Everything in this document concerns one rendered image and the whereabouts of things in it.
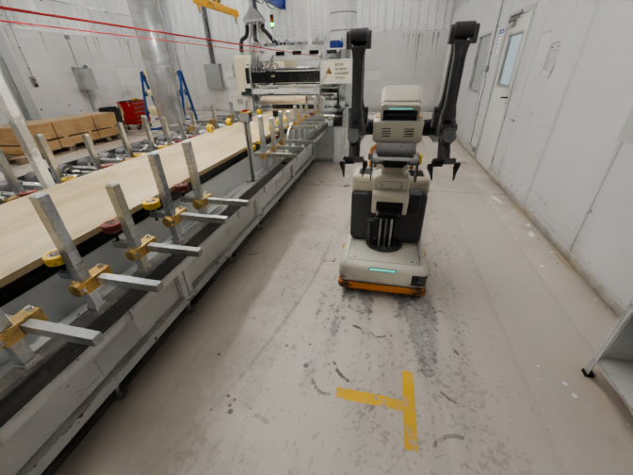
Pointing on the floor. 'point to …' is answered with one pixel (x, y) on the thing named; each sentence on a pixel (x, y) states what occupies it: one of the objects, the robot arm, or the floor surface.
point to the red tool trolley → (133, 110)
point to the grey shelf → (617, 357)
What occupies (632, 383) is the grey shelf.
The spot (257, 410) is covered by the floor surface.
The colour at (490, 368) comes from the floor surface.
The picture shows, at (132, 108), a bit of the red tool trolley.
